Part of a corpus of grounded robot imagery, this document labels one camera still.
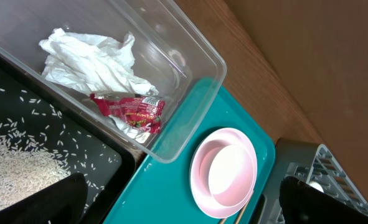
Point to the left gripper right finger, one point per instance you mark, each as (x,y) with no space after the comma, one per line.
(303,204)

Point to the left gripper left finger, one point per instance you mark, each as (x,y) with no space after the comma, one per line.
(62,202)

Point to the small white cup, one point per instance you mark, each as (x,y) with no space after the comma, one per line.
(316,186)

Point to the wooden chopstick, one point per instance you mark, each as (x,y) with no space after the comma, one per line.
(222,221)
(240,215)

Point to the white rice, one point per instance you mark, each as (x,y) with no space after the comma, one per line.
(23,173)

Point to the small pink bowl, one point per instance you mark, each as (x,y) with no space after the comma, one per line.
(231,176)

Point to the pink plate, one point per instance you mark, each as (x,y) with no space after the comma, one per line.
(200,165)

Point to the red snack wrapper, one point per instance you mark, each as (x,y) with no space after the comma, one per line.
(140,112)

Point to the white napkin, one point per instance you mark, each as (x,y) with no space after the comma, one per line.
(89,63)

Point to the grey dish rack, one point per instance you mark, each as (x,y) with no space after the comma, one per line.
(307,162)

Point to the teal serving tray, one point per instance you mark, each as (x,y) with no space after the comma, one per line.
(160,193)

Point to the black plastic tray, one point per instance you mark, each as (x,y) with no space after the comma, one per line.
(33,117)

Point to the clear plastic bin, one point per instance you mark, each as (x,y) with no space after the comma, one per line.
(169,52)

